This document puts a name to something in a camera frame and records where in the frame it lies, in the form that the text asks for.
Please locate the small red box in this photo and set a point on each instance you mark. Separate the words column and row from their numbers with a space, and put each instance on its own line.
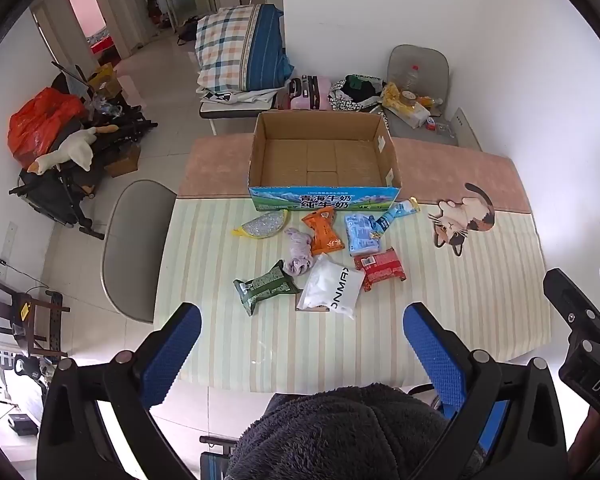
column 431, row 124

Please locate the purple socks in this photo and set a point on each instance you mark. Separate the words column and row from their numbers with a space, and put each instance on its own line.
column 300, row 255

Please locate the white folding cot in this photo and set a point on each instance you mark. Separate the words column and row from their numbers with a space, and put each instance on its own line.
column 230, row 107

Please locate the wooden chair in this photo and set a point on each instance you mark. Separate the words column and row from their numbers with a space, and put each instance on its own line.
column 25, row 310

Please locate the white plastic bag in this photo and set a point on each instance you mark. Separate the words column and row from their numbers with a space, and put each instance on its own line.
column 330, row 285

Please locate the light blue tissue packet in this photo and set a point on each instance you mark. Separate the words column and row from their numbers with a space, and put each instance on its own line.
column 361, row 235

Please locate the black white patterned bag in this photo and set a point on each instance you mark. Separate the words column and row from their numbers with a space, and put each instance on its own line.
column 352, row 100

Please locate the yellow packet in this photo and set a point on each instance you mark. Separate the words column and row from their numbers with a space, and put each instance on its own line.
column 392, row 95

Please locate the tape roll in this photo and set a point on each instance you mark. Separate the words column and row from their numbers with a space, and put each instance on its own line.
column 408, row 96

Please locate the orange plastic bag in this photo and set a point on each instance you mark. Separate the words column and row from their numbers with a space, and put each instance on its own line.
column 40, row 120

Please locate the small brown cardboard box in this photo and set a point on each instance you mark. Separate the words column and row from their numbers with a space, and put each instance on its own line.
column 125, row 162

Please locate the yellow bag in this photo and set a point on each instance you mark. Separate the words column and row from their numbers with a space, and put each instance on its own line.
column 102, row 77

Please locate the green snack packet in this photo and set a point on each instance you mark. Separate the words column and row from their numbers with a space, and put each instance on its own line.
column 265, row 287

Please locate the plain grey chair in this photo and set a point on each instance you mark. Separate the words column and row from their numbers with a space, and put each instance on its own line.
column 135, row 250

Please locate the red snack packet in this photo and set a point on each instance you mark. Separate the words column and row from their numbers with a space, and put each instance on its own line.
column 380, row 267

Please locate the pink suitcase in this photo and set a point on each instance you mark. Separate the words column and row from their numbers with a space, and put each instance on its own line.
column 305, row 95

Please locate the white flat board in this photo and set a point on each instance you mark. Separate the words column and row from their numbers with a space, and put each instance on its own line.
column 467, row 127

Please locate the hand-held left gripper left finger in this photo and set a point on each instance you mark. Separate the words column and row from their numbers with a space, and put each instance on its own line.
column 172, row 355

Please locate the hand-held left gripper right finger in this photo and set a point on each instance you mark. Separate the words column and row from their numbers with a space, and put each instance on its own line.
column 432, row 355

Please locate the grey cushioned chair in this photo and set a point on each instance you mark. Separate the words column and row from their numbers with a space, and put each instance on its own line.
column 420, row 57

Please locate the person's dark fleece clothing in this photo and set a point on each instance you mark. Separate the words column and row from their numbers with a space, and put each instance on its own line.
column 330, row 435

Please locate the lemon-shaped silver pouch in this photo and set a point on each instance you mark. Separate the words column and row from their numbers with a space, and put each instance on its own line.
column 262, row 225

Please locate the black folded stroller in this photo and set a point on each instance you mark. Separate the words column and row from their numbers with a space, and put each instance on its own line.
column 55, row 195

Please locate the white wrapped packet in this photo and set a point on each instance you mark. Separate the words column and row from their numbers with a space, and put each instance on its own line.
column 412, row 112

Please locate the plaid folded bedding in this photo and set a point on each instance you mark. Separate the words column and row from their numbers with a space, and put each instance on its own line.
column 235, row 45

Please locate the slim blue white packet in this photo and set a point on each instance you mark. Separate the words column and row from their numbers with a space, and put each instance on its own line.
column 395, row 215

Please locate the orange snack packet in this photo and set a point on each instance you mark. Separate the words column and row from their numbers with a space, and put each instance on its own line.
column 322, row 232

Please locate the clear plastic bottle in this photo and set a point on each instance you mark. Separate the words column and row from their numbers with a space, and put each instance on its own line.
column 412, row 77

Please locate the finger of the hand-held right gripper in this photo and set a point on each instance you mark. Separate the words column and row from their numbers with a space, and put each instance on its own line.
column 572, row 302

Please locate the white goose plush toy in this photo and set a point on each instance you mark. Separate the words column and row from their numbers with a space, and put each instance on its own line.
column 75, row 150

